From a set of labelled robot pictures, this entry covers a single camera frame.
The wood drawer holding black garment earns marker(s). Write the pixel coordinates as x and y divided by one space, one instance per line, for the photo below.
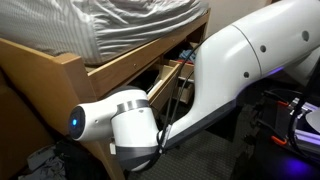
163 90

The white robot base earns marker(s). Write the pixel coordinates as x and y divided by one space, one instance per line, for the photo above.
315 121

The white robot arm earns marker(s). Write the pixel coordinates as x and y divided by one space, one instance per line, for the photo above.
226 66

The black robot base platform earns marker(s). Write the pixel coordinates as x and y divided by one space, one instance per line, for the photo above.
266 160

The red garment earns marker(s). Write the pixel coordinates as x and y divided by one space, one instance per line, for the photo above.
181 61

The light blue garment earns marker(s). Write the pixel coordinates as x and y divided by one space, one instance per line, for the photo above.
187 55

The orange black bar clamp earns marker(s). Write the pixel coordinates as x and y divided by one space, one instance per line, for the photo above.
278 140
282 103

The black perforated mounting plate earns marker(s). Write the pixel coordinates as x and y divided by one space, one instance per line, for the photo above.
280 121

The white striped bed mattress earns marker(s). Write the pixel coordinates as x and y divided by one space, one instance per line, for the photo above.
50 30

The grey clothes pile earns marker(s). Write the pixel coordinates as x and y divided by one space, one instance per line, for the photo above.
43 163

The silver aluminium extrusion post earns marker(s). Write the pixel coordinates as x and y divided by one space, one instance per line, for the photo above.
310 106
310 141

